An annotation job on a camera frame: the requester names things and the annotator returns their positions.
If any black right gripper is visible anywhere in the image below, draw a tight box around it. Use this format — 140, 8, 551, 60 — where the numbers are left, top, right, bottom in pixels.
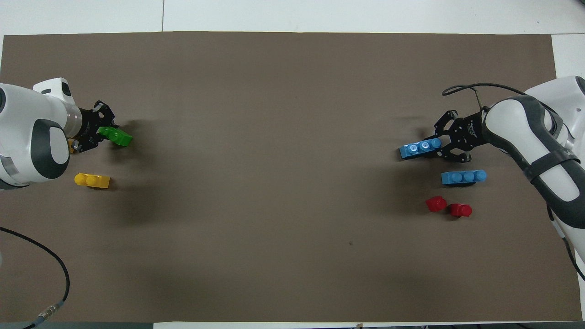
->
425, 110, 489, 164

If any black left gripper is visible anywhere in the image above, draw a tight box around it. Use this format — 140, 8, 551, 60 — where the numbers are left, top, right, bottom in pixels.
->
75, 101, 118, 153

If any green two-stud block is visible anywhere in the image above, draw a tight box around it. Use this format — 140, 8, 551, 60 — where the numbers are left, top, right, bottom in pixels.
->
97, 126, 133, 148

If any blue three-stud block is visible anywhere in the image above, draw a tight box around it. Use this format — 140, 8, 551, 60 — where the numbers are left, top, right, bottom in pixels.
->
399, 137, 443, 160
441, 170, 488, 186

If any brown table mat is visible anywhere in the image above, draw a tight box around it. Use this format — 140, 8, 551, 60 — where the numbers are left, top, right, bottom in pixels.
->
0, 31, 583, 324

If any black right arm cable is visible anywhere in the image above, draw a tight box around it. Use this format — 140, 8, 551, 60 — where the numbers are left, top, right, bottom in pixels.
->
441, 82, 527, 111

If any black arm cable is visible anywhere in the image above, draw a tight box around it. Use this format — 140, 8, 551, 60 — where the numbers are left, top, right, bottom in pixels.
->
0, 226, 70, 329
441, 82, 527, 111

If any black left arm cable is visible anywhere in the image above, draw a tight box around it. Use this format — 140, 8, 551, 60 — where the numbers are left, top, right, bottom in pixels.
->
0, 226, 70, 329

